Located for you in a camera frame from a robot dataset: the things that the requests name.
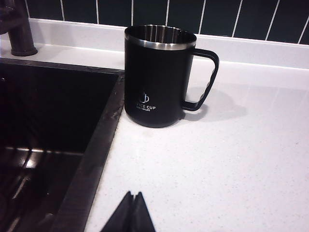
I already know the dark metal faucet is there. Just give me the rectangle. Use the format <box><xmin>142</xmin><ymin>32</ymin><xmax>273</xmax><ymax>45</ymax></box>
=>
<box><xmin>0</xmin><ymin>0</ymin><xmax>39</xmax><ymax>57</ymax></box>

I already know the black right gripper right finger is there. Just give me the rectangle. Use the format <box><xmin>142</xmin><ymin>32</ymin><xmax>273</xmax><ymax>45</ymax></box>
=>
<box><xmin>134</xmin><ymin>191</ymin><xmax>156</xmax><ymax>232</ymax></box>

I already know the black mug with steel rim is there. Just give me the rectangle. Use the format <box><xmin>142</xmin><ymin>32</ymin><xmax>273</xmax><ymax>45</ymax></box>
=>
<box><xmin>124</xmin><ymin>24</ymin><xmax>220</xmax><ymax>129</ymax></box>

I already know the black sink basin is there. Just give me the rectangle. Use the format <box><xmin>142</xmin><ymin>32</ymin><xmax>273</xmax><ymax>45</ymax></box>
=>
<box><xmin>0</xmin><ymin>57</ymin><xmax>126</xmax><ymax>232</ymax></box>

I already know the white counter backsplash ledge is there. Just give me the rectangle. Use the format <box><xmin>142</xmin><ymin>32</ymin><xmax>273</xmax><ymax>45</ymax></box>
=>
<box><xmin>26</xmin><ymin>17</ymin><xmax>309</xmax><ymax>71</ymax></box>

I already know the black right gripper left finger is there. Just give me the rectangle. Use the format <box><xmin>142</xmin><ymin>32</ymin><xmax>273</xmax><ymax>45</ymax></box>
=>
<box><xmin>99</xmin><ymin>190</ymin><xmax>136</xmax><ymax>232</ymax></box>

